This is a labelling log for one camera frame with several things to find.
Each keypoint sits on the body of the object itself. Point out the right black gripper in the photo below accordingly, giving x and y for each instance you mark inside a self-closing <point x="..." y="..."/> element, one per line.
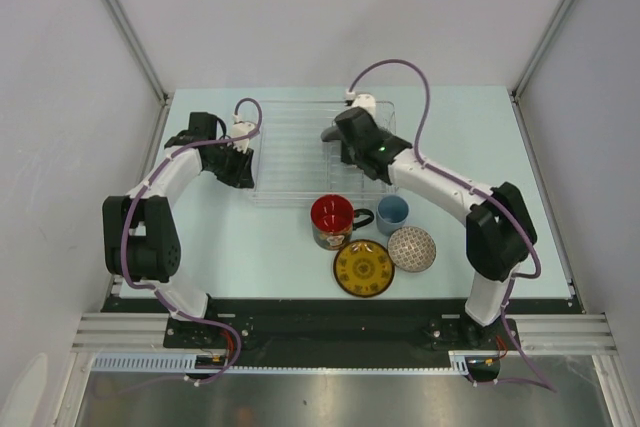
<point x="346" y="155"/>

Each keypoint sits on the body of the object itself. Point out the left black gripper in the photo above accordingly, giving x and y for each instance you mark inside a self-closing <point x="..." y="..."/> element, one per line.
<point x="243" y="175"/>

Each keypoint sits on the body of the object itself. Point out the black floral square plate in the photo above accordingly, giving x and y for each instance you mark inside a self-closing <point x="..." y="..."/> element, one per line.
<point x="331" y="134"/>

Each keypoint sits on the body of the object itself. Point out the clear plastic dish rack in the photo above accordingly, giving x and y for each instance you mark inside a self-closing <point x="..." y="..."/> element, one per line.
<point x="293" y="167"/>

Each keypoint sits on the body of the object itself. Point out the red black mug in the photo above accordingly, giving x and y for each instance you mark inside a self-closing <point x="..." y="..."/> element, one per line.
<point x="333" y="220"/>

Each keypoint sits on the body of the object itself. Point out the brown white patterned bowl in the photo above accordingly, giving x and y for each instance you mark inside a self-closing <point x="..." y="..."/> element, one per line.
<point x="412" y="249"/>

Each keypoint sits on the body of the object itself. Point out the yellow round patterned plate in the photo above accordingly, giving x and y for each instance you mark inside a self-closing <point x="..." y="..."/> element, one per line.
<point x="363" y="269"/>

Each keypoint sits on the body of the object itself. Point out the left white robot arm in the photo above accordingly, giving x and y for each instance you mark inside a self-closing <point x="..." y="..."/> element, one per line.
<point x="141" y="242"/>

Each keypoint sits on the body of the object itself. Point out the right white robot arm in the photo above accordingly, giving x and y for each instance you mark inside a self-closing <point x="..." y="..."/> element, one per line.
<point x="500" y="235"/>

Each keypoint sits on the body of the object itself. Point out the light blue cup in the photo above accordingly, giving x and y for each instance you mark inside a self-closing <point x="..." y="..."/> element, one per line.
<point x="391" y="214"/>

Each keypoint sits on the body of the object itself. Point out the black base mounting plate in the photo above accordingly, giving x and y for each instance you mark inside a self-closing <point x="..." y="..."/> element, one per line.
<point x="434" y="324"/>

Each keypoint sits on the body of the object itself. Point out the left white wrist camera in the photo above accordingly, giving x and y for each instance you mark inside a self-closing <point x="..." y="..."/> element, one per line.
<point x="242" y="132"/>

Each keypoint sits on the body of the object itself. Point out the aluminium frame rail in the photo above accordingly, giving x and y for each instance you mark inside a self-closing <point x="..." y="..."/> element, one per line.
<point x="538" y="334"/>

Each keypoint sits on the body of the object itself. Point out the slotted cable duct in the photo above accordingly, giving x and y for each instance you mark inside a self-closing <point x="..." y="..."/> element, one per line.
<point x="174" y="363"/>

